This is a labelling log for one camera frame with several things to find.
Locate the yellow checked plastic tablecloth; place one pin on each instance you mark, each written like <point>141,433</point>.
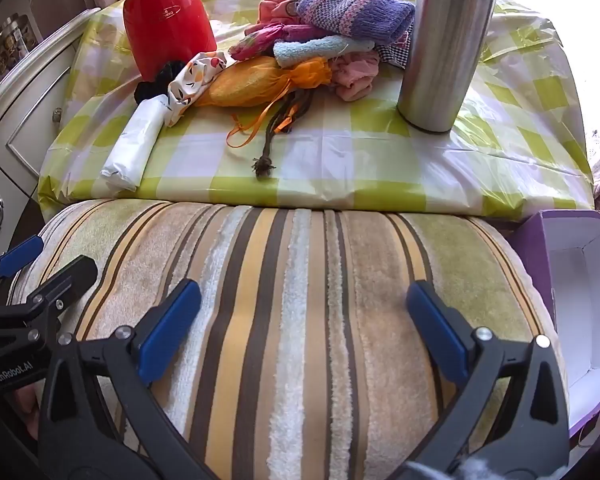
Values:
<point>340,160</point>

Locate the red leaf print hair band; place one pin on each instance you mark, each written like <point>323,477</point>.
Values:
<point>252,42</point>

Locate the person's left hand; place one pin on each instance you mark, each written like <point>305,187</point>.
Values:
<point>28,410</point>

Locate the round cabinet knob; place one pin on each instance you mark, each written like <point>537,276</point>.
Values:
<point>57,114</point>

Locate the white plastic packet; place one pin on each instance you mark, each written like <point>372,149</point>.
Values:
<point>130,150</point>

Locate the light blue fluffy sock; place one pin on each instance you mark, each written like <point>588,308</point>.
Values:
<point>305,51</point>

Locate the white cabinet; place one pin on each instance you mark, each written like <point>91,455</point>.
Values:
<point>35,125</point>

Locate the black white checked face mask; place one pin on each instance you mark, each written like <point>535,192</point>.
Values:
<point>395,55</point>

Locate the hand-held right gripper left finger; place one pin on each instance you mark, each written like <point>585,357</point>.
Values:
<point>172,325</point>

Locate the striped plush blanket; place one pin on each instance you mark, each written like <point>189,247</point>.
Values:
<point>290,310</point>

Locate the orange mesh pouch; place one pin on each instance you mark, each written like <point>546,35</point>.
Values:
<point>250,85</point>

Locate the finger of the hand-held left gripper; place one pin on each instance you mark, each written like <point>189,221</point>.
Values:
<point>20,258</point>
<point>65,278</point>

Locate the purple cardboard box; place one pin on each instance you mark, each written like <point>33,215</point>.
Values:
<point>585,310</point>

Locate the red thermos bottle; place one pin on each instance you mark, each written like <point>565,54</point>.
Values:
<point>165,25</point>

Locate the purple knit hat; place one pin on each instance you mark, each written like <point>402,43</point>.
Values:
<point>350,10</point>

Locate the black scrunchie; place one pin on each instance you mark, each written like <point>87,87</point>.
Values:
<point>147,91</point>

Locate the pink ruffled cloth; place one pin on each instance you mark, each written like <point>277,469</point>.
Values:
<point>355,77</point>

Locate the magenta knit cloth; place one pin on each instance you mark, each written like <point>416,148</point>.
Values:
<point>300,33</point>

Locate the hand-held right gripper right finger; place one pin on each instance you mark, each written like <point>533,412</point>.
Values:
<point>440,332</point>

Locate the white dotted cloth headband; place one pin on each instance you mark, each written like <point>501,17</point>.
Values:
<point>195,77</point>

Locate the pink applique towel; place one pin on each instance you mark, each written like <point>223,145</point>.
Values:
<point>275,6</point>

